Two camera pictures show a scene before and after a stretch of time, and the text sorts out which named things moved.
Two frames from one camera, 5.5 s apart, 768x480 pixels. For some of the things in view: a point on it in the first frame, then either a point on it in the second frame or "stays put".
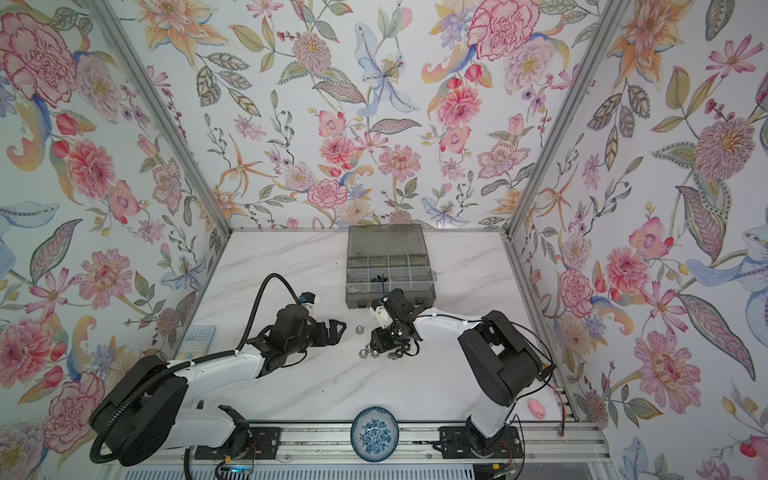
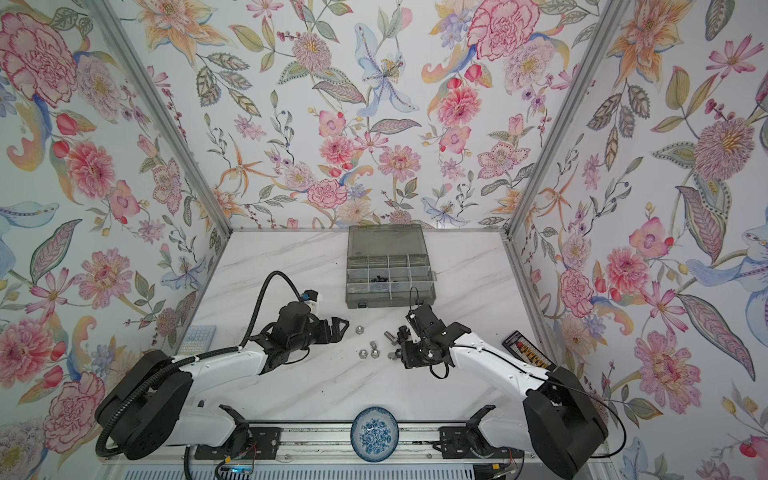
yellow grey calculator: (196, 342) stays put
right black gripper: (381, 342) → (407, 355)
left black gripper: (333, 335) stays put
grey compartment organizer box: (384, 257) stays put
